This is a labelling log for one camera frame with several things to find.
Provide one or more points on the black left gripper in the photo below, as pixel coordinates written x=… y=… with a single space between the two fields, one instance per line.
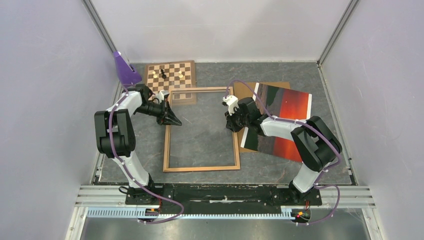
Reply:
x=167 y=116

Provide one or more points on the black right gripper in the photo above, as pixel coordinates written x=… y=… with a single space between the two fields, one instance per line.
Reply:
x=230 y=124

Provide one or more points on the red sunset photo print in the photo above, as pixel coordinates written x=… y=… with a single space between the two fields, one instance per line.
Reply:
x=283 y=109

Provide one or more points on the wooden picture frame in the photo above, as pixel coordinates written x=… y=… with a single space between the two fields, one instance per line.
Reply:
x=167 y=136

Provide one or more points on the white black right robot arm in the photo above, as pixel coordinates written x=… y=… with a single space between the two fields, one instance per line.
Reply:
x=317 y=146

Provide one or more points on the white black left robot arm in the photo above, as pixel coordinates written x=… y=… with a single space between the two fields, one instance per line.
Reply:
x=115 y=135

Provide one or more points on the brown cardboard backing board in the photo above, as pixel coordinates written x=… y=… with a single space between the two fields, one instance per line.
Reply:
x=241 y=91

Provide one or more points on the black chess piece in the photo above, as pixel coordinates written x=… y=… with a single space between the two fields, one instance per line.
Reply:
x=163 y=74

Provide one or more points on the wooden chessboard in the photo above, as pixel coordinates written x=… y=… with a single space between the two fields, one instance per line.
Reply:
x=172 y=71

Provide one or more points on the purple wedge stand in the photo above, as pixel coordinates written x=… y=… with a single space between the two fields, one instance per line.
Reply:
x=126 y=73

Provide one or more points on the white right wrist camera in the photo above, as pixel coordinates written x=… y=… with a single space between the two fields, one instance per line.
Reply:
x=231 y=102

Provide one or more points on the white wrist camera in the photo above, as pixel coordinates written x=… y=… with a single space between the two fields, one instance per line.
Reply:
x=231 y=102
x=162 y=95

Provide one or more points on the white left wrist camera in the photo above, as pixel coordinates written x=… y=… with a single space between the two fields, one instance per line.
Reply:
x=162 y=95

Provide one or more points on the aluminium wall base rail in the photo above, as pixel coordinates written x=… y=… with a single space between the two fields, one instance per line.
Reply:
x=103 y=142

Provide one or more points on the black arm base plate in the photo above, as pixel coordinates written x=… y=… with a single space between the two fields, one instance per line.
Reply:
x=168 y=194

